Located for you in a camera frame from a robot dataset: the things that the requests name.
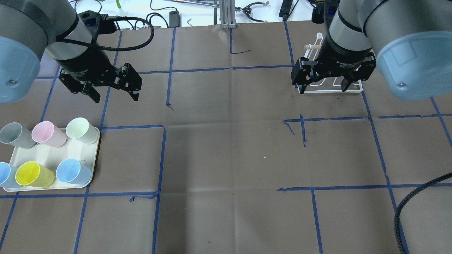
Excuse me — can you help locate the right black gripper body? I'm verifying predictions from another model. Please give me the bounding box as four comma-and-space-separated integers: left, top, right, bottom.
308, 48, 376, 83

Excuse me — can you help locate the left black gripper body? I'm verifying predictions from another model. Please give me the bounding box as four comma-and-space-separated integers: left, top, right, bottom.
58, 49, 131, 93

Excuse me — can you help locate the white cup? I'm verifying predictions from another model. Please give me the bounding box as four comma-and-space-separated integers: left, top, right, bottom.
66, 117, 99, 144

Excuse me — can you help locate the light blue cup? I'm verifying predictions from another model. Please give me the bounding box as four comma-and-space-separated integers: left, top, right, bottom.
55, 158, 92, 185
0, 162, 23, 188

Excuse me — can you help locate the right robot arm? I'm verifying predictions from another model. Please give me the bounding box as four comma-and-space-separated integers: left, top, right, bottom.
291, 0, 452, 100

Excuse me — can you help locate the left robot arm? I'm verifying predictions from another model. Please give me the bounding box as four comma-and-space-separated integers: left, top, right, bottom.
0, 0, 153, 103

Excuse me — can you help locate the pink cup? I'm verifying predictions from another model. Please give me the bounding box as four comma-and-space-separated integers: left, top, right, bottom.
32, 121, 67, 147

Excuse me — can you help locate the light blue cup on tray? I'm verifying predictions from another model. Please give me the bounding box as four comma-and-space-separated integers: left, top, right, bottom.
55, 158, 92, 185

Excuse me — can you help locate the grey cup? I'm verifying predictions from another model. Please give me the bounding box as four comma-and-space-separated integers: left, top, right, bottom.
0, 122, 36, 149

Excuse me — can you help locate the yellow cup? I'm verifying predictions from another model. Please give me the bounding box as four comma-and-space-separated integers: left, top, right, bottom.
15, 161, 55, 188

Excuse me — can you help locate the black power adapter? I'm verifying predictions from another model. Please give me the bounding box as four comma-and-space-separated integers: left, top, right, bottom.
168, 10, 182, 28

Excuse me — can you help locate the metal grabber tool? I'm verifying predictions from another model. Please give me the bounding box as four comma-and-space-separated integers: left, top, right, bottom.
236, 1, 270, 23

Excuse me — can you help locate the cream plastic tray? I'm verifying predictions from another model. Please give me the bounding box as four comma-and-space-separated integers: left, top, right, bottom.
3, 127, 101, 192

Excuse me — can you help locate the white wire cup rack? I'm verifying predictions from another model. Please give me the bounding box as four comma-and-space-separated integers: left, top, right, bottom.
304, 32, 363, 94

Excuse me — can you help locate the aluminium frame post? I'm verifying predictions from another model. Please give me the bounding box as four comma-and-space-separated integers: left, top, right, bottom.
219, 0, 236, 29

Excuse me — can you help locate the black braided cable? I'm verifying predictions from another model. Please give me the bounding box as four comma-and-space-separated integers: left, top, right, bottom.
394, 172, 452, 254

